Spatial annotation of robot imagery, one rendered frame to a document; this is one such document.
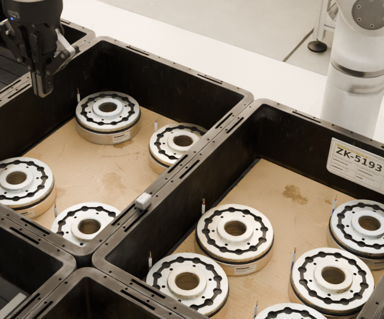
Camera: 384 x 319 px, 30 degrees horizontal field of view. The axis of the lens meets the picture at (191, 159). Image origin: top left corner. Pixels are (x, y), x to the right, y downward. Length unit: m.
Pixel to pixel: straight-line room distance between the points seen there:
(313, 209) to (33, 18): 0.46
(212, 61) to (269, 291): 0.75
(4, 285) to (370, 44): 0.63
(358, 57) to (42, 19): 0.47
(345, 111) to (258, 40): 1.90
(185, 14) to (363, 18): 2.18
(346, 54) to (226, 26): 2.02
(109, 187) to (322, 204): 0.31
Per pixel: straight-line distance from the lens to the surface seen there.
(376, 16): 1.06
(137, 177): 1.08
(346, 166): 1.05
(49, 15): 0.92
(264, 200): 1.05
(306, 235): 1.01
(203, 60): 1.58
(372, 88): 1.15
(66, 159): 1.12
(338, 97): 1.16
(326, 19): 2.95
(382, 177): 1.04
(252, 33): 3.09
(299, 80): 1.54
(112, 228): 0.86
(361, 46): 1.14
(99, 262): 0.83
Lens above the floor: 1.54
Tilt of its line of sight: 40 degrees down
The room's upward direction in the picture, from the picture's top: 2 degrees clockwise
